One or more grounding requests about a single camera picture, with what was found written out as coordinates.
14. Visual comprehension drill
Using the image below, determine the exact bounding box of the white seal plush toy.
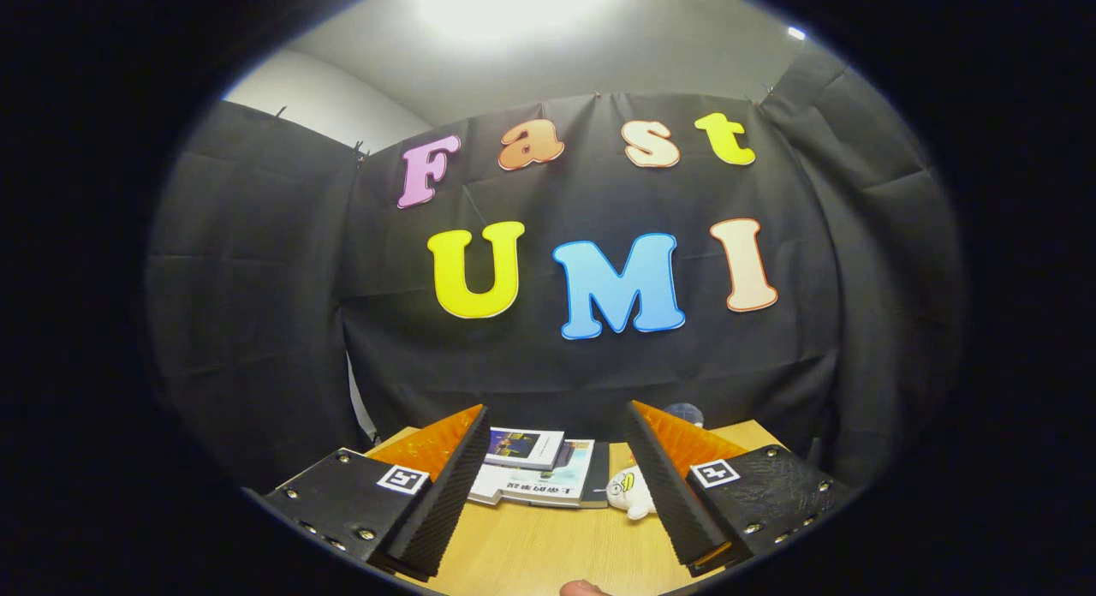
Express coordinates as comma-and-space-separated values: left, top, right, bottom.
606, 465, 658, 522

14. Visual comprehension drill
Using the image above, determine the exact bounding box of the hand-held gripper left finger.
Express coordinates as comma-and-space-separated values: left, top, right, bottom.
261, 403, 491, 580

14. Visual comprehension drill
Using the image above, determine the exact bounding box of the large ceiling light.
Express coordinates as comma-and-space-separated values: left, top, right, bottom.
409, 0, 630, 42

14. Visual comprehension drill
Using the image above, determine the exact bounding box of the black cover book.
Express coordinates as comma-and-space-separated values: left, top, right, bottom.
581, 442, 611, 510

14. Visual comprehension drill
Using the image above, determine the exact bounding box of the thick white book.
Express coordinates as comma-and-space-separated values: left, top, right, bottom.
468, 468, 515, 504

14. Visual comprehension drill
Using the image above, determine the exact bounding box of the small dark-cover book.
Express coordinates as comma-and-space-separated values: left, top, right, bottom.
484, 426, 566, 471

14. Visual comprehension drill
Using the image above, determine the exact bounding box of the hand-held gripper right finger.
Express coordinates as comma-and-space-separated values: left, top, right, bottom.
622, 399, 851, 578

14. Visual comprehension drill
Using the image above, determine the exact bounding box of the light blue cover book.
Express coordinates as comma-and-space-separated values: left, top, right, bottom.
499, 439, 596, 507

